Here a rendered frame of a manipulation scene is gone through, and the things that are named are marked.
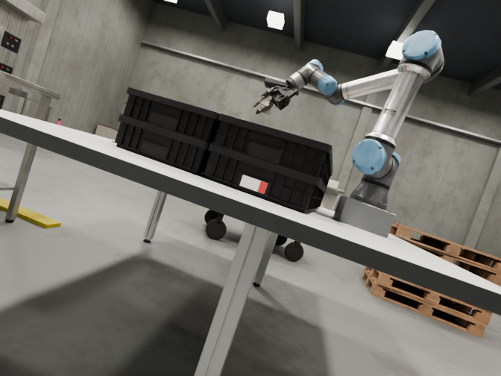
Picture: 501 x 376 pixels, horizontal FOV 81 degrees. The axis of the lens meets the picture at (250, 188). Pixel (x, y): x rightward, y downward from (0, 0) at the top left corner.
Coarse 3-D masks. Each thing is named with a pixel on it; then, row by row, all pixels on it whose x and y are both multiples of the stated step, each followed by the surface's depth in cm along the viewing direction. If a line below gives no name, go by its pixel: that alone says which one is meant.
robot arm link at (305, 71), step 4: (312, 60) 136; (316, 60) 135; (308, 64) 136; (312, 64) 135; (316, 64) 134; (320, 64) 135; (304, 68) 135; (308, 68) 135; (312, 68) 134; (316, 68) 133; (320, 68) 135; (300, 72) 135; (304, 72) 134; (308, 72) 134; (304, 76) 135; (308, 76) 134; (304, 80) 135; (308, 80) 135
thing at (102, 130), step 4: (100, 124) 1019; (100, 128) 1019; (104, 128) 1016; (108, 128) 1014; (112, 128) 1012; (96, 132) 1021; (100, 132) 1019; (104, 132) 1016; (108, 132) 1014; (112, 132) 1012; (116, 132) 1009; (100, 136) 1019; (104, 136) 1016; (108, 136) 1014; (112, 136) 1012
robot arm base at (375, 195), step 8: (360, 184) 122; (368, 184) 119; (376, 184) 117; (384, 184) 117; (352, 192) 124; (360, 192) 120; (368, 192) 117; (376, 192) 117; (384, 192) 118; (360, 200) 118; (368, 200) 116; (376, 200) 116; (384, 200) 118; (384, 208) 118
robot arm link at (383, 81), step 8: (384, 72) 126; (392, 72) 123; (360, 80) 132; (368, 80) 129; (376, 80) 127; (384, 80) 125; (392, 80) 123; (424, 80) 115; (344, 88) 135; (352, 88) 133; (360, 88) 131; (368, 88) 130; (376, 88) 128; (384, 88) 127; (336, 96) 138; (344, 96) 137; (352, 96) 136; (336, 104) 145
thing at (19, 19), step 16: (0, 0) 417; (16, 0) 421; (0, 16) 428; (16, 16) 449; (32, 16) 448; (0, 32) 432; (16, 32) 456; (0, 48) 442; (16, 48) 463; (0, 64) 448; (0, 96) 463
